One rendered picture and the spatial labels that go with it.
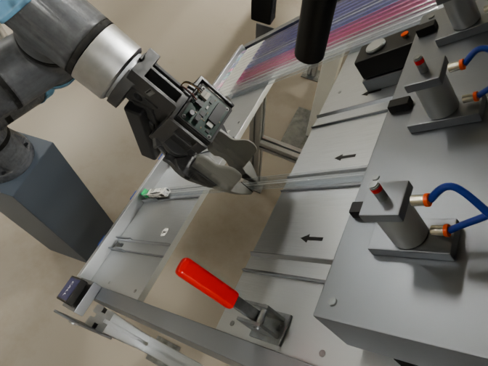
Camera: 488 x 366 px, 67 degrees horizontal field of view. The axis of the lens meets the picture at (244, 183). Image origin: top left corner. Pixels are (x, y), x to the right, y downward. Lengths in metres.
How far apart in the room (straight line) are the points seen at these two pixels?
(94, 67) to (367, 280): 0.33
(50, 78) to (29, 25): 0.11
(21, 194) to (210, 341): 0.82
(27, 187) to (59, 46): 0.73
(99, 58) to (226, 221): 1.15
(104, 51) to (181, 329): 0.30
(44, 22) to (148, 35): 1.85
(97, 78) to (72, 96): 1.63
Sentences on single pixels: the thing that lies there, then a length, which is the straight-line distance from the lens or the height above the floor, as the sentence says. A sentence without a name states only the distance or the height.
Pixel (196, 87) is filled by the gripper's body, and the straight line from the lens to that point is 0.43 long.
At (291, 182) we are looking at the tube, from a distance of 0.45.
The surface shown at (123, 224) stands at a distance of 0.75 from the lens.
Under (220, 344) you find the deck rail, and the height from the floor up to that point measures 1.00.
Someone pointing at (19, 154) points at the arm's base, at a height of 0.59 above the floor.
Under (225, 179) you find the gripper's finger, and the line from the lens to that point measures 0.47.
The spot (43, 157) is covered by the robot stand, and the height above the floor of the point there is 0.54.
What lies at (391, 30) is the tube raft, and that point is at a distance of 0.60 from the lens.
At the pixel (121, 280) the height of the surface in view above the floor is 0.80.
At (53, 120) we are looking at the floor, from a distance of 2.00.
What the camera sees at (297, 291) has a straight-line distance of 0.36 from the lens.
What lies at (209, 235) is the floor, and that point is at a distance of 1.49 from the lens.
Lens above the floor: 1.38
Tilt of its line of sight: 60 degrees down
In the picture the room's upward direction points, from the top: straight up
